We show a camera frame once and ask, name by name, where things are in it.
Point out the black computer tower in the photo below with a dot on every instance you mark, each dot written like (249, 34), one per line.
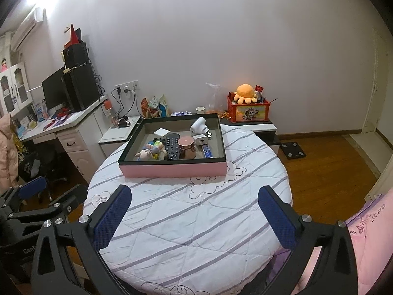
(81, 87)

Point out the white wall socket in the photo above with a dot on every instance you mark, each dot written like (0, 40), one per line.
(130, 85)

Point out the white round plug-in device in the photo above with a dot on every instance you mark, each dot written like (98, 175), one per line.
(199, 124)

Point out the white paper cup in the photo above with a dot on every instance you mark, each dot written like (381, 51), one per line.
(200, 110)

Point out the wet wipes pack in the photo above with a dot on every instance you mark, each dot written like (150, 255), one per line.
(181, 113)

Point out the red tag card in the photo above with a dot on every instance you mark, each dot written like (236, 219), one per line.
(260, 88)

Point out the blue white box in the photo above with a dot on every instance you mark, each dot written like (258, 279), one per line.
(40, 110)

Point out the clear bag of oranges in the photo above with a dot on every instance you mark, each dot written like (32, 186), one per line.
(215, 107)

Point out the black remote control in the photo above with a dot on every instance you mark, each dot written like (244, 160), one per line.
(172, 146)

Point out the rose gold round jar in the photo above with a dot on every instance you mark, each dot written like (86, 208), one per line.
(186, 147)

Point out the small red doll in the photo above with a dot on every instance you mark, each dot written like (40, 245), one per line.
(4, 64)

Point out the pink coat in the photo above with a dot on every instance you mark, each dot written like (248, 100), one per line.
(7, 150)

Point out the white door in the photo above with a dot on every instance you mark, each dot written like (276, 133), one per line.
(376, 98)

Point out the white charger cube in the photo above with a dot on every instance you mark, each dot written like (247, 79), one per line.
(201, 140)

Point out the yellow tube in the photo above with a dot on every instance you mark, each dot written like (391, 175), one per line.
(158, 143)

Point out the red cap bottle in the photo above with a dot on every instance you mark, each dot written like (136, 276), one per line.
(107, 104)

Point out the white top side cabinet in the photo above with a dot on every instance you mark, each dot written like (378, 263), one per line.
(115, 135)

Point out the red storage crate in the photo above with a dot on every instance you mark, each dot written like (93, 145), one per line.
(250, 113)

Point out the white glass door cabinet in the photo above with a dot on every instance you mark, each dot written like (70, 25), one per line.
(15, 89)

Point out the white desk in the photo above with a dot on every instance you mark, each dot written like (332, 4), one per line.
(76, 147)

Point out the pink box with black rim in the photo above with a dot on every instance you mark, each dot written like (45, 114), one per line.
(172, 169)

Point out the black monitor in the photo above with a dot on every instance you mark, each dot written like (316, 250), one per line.
(53, 89)

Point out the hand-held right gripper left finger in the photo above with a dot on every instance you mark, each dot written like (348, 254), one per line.
(112, 218)

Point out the black top low cabinet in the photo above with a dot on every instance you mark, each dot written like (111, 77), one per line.
(264, 126)

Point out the black bathroom scale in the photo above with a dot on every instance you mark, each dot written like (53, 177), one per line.
(293, 150)

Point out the green white snack bag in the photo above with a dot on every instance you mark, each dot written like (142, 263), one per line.
(154, 103)

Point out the small pink plush doll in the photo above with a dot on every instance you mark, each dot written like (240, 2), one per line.
(144, 154)

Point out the white bedside furniture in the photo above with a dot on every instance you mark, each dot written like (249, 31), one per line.
(383, 178)

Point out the yellow blue snack bag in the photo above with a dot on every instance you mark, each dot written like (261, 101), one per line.
(164, 107)

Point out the pink printed blanket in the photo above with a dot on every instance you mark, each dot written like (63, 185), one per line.
(368, 236)

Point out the white air conditioner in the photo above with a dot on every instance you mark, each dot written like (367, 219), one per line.
(26, 29)

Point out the white square box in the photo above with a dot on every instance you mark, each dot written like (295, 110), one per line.
(161, 132)

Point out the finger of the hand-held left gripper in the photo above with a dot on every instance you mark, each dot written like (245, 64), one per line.
(30, 188)
(69, 196)

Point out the small black device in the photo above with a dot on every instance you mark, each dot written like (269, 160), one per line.
(123, 123)

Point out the red triangular folder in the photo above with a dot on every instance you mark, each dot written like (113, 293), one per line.
(73, 37)

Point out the black office chair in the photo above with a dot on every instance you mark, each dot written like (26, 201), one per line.
(33, 166)

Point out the orange octopus plush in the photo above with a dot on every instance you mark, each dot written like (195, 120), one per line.
(245, 91)

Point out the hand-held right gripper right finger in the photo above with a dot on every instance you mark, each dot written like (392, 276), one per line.
(276, 218)

